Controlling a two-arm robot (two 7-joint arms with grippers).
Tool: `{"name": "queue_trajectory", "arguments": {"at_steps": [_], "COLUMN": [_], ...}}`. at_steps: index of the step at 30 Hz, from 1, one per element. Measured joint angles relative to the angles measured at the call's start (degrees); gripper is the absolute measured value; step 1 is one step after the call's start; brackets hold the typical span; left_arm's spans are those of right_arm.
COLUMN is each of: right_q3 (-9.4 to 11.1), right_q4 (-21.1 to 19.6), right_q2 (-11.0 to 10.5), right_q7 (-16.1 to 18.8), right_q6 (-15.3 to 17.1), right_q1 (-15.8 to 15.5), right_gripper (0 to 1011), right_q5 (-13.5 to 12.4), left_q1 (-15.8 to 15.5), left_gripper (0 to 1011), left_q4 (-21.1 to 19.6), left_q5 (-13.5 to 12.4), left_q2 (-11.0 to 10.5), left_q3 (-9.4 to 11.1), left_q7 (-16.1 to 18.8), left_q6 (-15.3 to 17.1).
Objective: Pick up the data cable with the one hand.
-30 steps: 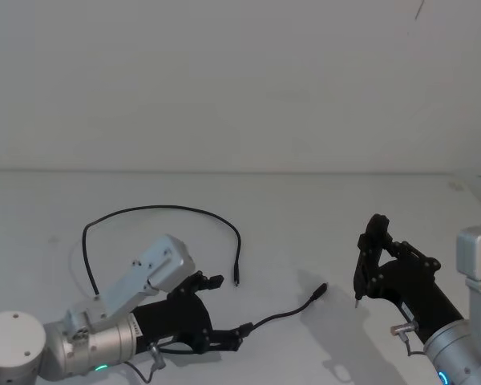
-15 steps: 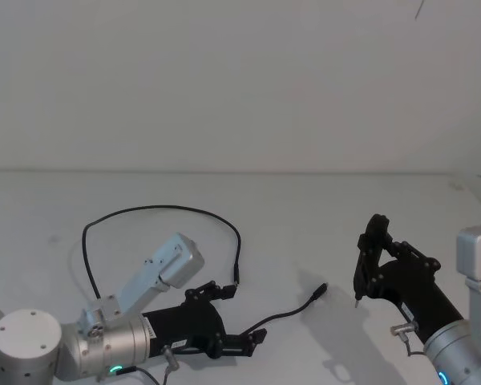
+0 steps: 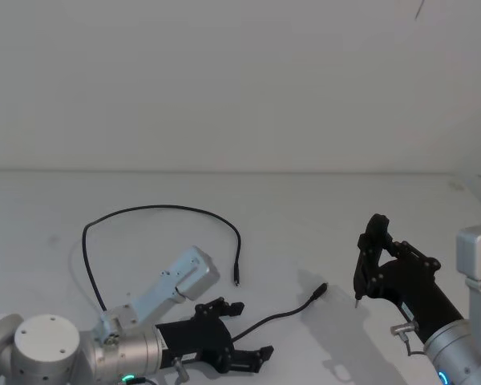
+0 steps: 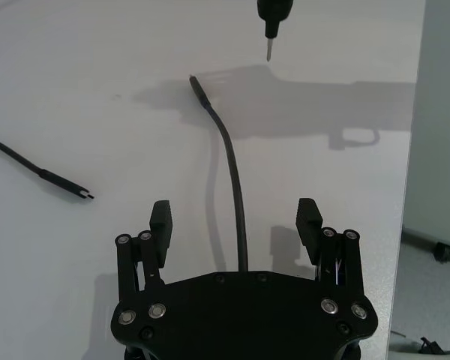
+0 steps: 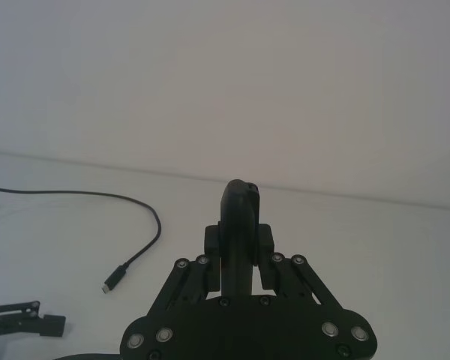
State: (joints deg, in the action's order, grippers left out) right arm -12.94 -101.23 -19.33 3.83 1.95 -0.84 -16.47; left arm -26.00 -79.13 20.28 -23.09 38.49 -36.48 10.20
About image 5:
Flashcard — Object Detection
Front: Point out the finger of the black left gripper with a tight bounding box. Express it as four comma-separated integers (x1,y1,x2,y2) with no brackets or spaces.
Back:
0,299,67,338

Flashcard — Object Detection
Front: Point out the black cable with plug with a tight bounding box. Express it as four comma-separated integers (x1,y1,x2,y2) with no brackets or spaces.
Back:
0,186,164,296

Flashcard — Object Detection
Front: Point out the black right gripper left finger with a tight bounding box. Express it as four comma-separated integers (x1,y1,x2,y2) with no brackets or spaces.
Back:
124,178,257,350

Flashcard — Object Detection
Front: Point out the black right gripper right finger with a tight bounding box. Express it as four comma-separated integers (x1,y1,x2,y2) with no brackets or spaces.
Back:
246,181,372,348

